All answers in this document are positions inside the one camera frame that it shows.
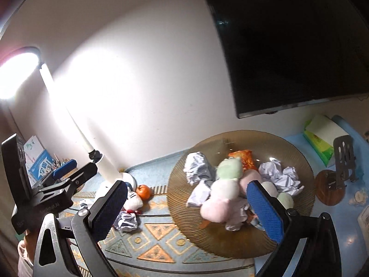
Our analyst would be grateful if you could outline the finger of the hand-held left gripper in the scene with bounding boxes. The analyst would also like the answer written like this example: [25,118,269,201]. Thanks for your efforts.
[37,159,78,187]
[58,162,98,197]

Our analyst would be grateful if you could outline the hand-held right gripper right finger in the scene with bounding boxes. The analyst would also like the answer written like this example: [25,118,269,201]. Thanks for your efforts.
[246,180,342,277]

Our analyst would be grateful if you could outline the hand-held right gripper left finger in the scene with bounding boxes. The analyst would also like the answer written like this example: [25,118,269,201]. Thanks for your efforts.
[32,180,129,277]

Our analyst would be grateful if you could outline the pink white green dango plush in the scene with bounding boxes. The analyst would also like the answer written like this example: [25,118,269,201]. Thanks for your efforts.
[200,156,245,223]
[240,169,295,212]

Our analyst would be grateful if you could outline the pink snack packet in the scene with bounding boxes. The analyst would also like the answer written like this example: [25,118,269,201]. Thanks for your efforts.
[228,149,258,171]

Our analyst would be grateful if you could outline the brown ribbed glass plate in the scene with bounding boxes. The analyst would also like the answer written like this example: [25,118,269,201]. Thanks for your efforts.
[167,130,315,259]

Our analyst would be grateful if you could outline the person's left forearm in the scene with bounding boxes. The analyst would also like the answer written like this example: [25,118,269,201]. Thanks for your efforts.
[17,228,39,277]

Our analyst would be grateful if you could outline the white cat plush toy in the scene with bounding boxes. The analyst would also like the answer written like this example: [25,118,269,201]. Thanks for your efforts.
[122,191,144,212]

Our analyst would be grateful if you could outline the white desk lamp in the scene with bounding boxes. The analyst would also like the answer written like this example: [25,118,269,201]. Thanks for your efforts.
[0,46,137,199]

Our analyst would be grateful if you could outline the small tangerine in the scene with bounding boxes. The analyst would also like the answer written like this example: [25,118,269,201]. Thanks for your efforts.
[135,185,152,200]

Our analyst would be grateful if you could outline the white printed booklet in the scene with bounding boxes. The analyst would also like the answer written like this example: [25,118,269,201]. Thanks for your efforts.
[24,135,44,157]

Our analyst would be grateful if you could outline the blue patterned table mat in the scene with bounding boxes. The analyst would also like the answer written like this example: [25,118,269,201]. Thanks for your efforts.
[59,144,257,277]

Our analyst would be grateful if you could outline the green tissue pack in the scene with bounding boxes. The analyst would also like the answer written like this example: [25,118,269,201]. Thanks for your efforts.
[303,114,351,168]

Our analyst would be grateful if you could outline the small cream trinket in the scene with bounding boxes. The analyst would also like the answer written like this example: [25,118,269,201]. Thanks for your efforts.
[349,189,368,207]

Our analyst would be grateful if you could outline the metal phone stand wooden base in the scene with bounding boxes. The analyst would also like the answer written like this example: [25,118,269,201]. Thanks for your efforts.
[315,135,358,206]

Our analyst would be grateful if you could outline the white device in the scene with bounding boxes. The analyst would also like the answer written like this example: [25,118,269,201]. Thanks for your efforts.
[357,208,369,237]

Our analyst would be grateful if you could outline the black flat screen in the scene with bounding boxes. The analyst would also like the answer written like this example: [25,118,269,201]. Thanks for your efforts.
[196,0,369,119]

